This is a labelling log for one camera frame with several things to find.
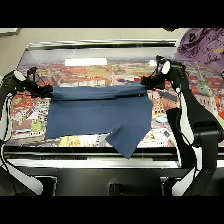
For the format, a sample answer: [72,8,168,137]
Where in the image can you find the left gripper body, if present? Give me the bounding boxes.
[30,82,55,99]

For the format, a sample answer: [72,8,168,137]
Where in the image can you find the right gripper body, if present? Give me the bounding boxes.
[140,74,165,92]

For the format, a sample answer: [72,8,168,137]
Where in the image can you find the blue garment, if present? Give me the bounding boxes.
[44,82,155,160]

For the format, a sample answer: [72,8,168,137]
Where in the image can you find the purple patterned garment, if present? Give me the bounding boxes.
[173,28,224,74]

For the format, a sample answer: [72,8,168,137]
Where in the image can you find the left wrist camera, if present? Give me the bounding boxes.
[26,66,40,85]

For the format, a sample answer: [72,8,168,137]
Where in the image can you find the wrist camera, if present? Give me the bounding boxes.
[26,66,40,85]
[154,54,168,72]

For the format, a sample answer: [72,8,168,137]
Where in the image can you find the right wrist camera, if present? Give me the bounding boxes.
[154,54,168,72]

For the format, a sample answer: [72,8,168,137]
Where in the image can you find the silver frame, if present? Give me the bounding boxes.
[0,155,224,170]

